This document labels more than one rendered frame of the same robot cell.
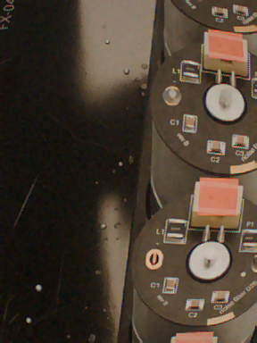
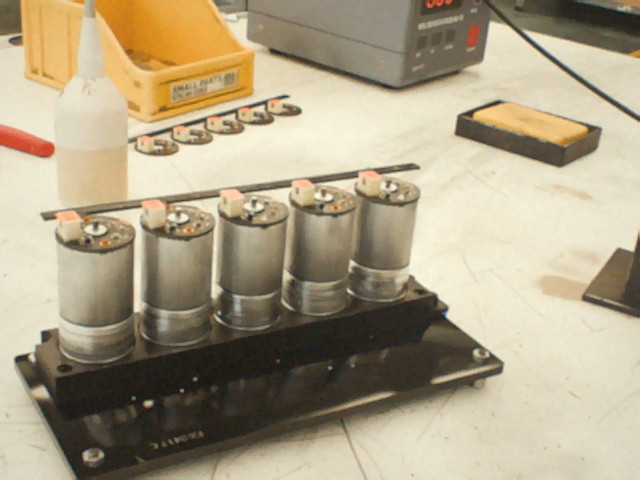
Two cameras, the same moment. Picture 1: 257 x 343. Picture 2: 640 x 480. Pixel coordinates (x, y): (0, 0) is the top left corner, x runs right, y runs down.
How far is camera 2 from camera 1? 44 cm
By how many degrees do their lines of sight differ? 80
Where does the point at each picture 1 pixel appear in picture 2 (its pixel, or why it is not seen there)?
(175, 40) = (208, 278)
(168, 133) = (283, 216)
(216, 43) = (233, 196)
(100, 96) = (216, 382)
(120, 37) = (175, 388)
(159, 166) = (280, 256)
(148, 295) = (352, 205)
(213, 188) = (301, 185)
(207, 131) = (271, 209)
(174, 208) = (311, 208)
